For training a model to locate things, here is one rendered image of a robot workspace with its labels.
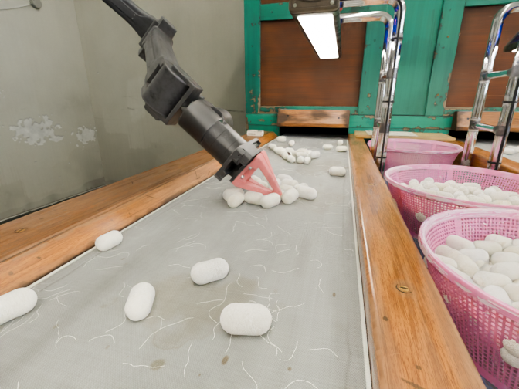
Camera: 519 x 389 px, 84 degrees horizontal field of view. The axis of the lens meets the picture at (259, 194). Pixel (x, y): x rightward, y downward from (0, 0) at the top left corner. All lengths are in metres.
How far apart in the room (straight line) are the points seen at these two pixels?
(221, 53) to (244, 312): 2.18
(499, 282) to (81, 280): 0.40
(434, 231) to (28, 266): 0.44
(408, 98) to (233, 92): 1.31
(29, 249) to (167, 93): 0.28
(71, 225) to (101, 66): 2.59
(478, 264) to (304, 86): 1.07
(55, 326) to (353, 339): 0.23
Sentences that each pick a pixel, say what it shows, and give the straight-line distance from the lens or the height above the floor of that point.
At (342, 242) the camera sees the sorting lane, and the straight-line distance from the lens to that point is 0.37.
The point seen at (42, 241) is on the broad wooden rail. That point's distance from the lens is 0.39.
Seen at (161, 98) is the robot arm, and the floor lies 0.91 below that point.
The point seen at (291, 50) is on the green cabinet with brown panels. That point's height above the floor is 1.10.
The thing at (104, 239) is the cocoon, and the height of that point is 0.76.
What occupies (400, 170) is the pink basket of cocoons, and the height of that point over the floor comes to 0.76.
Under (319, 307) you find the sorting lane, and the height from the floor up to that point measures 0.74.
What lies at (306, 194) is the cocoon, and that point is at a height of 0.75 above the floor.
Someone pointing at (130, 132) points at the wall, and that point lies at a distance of 2.81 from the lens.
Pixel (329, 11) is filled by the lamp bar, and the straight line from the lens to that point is 0.56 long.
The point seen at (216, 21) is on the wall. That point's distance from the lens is 2.37.
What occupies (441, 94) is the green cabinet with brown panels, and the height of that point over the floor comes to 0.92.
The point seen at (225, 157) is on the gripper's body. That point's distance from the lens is 0.47.
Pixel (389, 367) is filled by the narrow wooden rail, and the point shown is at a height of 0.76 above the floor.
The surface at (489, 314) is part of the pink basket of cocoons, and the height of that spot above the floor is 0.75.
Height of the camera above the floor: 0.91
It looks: 18 degrees down
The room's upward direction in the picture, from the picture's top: straight up
